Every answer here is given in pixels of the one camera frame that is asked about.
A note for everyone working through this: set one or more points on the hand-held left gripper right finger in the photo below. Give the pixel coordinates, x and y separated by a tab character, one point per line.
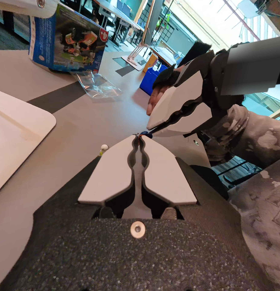
172	179

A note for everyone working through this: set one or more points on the green lego minifigure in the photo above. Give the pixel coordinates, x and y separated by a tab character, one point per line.
103	149

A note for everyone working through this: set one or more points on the clear plastic bag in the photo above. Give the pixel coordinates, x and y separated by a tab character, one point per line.
96	84

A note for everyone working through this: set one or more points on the white display stand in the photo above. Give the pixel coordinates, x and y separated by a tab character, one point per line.
135	57

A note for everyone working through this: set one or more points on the long wooden office desk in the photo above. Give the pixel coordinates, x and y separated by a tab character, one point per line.
117	16

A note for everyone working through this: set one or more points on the orange cardboard box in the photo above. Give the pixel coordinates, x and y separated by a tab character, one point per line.
150	63

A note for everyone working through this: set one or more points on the tall black panel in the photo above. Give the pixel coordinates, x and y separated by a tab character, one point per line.
153	20

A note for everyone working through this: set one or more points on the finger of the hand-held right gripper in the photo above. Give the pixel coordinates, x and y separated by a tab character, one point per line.
190	120
174	97

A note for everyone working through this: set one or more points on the blue cap with orange hair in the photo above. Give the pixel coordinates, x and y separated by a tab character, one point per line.
146	134

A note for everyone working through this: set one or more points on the white booklet stand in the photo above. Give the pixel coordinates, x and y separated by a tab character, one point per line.
17	132

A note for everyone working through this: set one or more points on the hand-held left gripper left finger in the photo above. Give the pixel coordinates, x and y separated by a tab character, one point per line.
106	179

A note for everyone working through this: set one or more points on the blue lego set box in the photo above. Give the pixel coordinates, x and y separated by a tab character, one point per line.
69	38

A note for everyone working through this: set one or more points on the person's right forearm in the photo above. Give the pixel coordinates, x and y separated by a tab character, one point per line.
249	136

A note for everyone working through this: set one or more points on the blue plastic bin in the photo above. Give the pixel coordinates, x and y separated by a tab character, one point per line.
151	79

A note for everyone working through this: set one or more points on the person's right hand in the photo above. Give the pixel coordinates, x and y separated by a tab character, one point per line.
156	97

